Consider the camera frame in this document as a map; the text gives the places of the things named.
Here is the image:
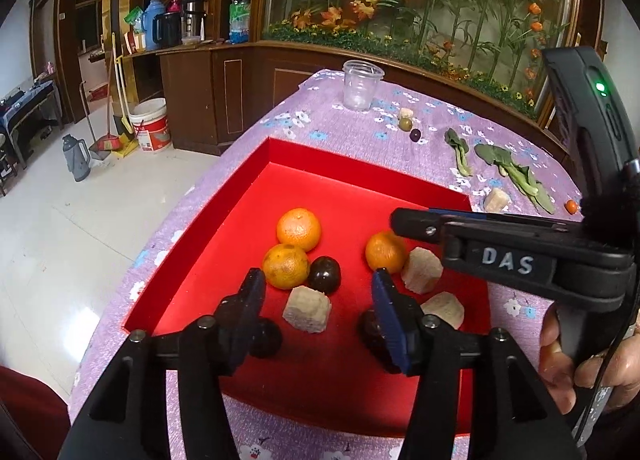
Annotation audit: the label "clear plastic cup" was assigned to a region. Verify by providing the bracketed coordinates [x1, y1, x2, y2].
[342, 60, 385, 112]

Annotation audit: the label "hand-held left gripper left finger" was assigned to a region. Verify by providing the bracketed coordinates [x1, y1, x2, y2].
[57, 267, 268, 460]

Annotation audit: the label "red bristle broom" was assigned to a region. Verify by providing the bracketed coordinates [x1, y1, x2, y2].
[95, 32, 125, 157]

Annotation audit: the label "person's right hand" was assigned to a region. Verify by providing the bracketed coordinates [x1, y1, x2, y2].
[540, 310, 640, 413]

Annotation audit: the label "grey floor thermos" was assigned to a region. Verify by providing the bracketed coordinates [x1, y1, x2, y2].
[62, 134, 92, 183]

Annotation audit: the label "green vegetable leaf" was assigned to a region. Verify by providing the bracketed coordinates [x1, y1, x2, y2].
[474, 143, 513, 167]

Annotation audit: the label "glass artificial flower display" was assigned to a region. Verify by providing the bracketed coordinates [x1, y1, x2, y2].
[260, 0, 581, 116]

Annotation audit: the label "person's dark red garment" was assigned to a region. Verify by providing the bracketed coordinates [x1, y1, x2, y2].
[0, 365, 72, 460]

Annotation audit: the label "wooden cabinet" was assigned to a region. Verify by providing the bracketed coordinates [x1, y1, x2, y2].
[120, 39, 321, 157]

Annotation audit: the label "black kettle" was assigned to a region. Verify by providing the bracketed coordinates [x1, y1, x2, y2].
[152, 12, 182, 48]

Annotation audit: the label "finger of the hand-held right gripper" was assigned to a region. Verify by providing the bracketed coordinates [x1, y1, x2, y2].
[429, 209, 583, 230]
[390, 208, 633, 312]

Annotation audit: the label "green label water bottle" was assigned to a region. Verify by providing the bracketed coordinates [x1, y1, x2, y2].
[229, 0, 251, 45]

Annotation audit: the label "bok choy stalk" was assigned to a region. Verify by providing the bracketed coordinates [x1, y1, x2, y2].
[444, 128, 474, 178]

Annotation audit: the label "bright orange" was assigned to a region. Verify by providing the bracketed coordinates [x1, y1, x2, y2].
[276, 208, 322, 252]

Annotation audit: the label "dark cloth desk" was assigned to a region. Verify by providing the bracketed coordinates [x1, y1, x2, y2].
[0, 80, 63, 166]

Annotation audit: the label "red rectangular tray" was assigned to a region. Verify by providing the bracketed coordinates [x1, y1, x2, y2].
[122, 136, 493, 438]

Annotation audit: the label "steel thermos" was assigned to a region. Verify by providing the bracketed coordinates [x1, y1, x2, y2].
[181, 0, 207, 39]

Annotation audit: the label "mottled dull orange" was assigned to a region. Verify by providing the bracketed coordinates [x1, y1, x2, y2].
[262, 243, 310, 290]

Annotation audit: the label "blue thermos jug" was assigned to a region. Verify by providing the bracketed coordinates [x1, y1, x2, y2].
[141, 0, 166, 51]

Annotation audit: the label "long green vegetable leaves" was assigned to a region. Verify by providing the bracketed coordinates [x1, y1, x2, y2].
[500, 160, 556, 215]

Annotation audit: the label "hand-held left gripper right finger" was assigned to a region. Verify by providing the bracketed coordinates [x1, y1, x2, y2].
[371, 267, 583, 460]

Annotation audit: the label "white plastic bucket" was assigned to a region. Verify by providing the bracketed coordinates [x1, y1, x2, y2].
[129, 98, 174, 153]

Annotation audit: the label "tall sugar cane piece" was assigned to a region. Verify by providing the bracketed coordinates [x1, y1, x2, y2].
[483, 188, 510, 213]

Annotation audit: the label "purple floral tablecloth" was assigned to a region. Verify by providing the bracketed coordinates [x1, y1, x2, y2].
[67, 67, 596, 460]

